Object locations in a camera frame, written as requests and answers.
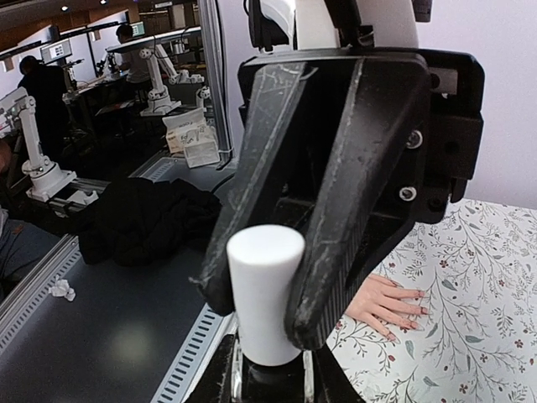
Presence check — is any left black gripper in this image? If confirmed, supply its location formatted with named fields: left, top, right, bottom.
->
left=238, top=48, right=484, bottom=350

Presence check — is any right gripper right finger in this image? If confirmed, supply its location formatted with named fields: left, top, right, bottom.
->
left=312, top=346, right=365, bottom=403

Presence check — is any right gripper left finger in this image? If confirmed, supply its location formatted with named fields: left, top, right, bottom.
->
left=192, top=334, right=237, bottom=403

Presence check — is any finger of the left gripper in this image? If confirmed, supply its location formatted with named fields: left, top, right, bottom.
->
left=192, top=62, right=315, bottom=315

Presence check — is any white capped nail polish bottle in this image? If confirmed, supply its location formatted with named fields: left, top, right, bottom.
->
left=227, top=224, right=315, bottom=402

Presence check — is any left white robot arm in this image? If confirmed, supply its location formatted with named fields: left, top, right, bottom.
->
left=196, top=1, right=485, bottom=366

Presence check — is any person's bare hand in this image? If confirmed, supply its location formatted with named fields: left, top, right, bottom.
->
left=345, top=274, right=429, bottom=343

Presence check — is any white paper bag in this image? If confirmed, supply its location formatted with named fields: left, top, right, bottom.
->
left=163, top=107, right=221, bottom=169

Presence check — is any floral patterned table mat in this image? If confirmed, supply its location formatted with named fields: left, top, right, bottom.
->
left=327, top=200, right=536, bottom=402

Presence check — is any background person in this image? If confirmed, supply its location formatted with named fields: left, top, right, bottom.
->
left=116, top=24, right=150, bottom=84
left=18, top=55, right=70, bottom=164

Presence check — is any crumpled white paper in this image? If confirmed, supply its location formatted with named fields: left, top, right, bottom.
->
left=48, top=279, right=76, bottom=302

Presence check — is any black cloth pile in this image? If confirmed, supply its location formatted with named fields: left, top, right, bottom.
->
left=67, top=177, right=222, bottom=267

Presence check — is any left aluminium frame post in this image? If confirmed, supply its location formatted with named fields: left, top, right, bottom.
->
left=197, top=0, right=233, bottom=170

